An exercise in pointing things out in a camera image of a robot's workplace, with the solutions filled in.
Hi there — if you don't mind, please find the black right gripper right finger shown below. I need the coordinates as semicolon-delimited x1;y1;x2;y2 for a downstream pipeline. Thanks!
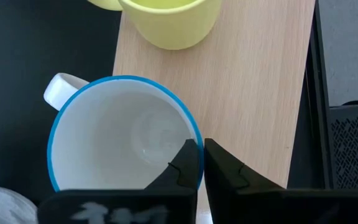
203;138;288;224

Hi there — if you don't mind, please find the black perforated computer case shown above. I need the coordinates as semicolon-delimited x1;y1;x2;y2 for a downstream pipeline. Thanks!
328;100;358;190

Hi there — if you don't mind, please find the white patterned ceramic mug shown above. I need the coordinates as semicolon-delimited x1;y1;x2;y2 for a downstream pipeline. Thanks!
43;72;206;193

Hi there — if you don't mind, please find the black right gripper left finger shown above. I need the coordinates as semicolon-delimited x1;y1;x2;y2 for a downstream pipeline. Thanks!
144;139;200;192

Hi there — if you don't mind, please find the black table frame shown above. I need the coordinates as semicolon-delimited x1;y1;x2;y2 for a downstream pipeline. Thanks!
287;0;334;190

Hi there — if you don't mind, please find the wooden shelf with black legs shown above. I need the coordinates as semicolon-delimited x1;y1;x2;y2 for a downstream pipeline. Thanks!
112;0;317;224

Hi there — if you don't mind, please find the yellow mug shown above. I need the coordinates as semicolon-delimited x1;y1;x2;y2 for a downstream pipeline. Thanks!
86;0;223;51

